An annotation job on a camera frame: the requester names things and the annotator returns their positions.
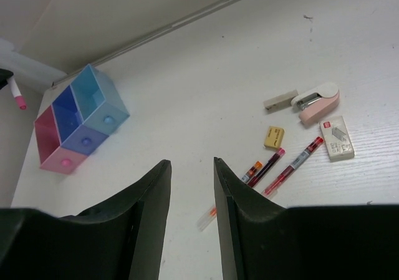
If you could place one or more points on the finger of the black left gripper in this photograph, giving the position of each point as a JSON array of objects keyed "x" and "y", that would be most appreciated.
[{"x": 4, "y": 76}]

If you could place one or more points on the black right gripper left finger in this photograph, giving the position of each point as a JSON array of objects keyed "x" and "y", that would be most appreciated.
[{"x": 119, "y": 238}]

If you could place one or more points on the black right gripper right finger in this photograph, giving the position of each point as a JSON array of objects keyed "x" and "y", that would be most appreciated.
[{"x": 262, "y": 240}]

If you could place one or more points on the white marker pink cap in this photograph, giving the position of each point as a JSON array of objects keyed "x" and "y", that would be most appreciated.
[{"x": 16, "y": 93}]

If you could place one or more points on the pink tip dark refill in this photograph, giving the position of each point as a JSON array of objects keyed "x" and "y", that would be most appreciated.
[{"x": 266, "y": 168}]

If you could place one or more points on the purple-blue drawer box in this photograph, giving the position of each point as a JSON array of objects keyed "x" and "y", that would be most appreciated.
[{"x": 74, "y": 135}]

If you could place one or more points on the pink drawer box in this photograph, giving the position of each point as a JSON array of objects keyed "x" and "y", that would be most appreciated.
[{"x": 54, "y": 157}]

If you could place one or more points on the light blue drawer box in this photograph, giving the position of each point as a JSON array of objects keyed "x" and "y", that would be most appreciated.
[{"x": 98, "y": 100}]

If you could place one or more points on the red gel pen refill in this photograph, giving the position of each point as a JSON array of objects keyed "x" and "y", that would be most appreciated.
[{"x": 289, "y": 170}]

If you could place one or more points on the yellow eraser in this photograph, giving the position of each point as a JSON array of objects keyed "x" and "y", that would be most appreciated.
[{"x": 274, "y": 137}]

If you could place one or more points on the long grey eraser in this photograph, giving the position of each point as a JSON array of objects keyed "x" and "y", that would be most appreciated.
[{"x": 280, "y": 102}]

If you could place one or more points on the pink white stapler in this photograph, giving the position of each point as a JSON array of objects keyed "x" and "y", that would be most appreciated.
[{"x": 316, "y": 103}]

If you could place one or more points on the aluminium table edge rail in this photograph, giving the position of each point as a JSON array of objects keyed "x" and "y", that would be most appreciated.
[{"x": 97, "y": 30}]

